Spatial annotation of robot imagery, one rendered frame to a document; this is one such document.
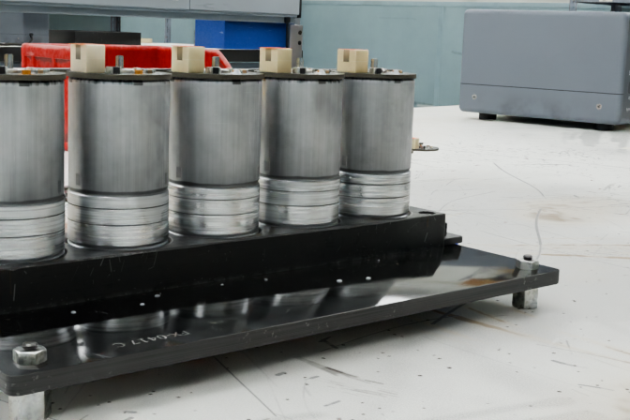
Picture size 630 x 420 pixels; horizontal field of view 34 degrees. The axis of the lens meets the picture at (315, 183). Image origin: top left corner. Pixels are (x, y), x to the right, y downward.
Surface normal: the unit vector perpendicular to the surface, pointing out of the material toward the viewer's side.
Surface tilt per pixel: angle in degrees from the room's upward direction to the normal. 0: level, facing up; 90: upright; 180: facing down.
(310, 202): 90
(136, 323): 0
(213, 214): 90
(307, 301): 0
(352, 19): 90
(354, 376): 0
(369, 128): 90
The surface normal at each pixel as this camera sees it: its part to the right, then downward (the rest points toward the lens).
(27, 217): 0.54, 0.14
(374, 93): -0.04, 0.14
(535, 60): -0.63, 0.09
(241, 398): 0.04, -0.99
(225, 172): 0.30, 0.15
